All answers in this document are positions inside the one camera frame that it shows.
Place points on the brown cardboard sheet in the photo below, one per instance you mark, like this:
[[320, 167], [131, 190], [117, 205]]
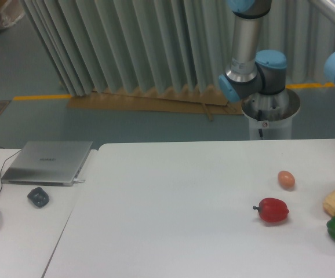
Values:
[[210, 103]]

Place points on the white usb plug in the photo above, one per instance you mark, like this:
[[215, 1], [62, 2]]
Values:
[[76, 181]]

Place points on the red bell pepper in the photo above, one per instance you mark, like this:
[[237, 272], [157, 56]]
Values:
[[272, 210]]

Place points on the pale green curtain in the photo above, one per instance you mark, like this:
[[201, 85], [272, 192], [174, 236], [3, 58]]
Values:
[[112, 45]]

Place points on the brown egg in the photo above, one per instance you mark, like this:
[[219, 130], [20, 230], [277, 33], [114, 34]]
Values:
[[286, 179]]

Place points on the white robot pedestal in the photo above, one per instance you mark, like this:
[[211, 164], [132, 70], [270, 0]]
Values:
[[270, 117]]

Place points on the silver laptop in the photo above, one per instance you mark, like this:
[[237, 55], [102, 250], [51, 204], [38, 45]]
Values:
[[55, 163]]

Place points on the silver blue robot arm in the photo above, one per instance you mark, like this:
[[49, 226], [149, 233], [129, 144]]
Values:
[[257, 79]]

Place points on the black earbuds case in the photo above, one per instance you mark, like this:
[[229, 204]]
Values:
[[38, 197]]

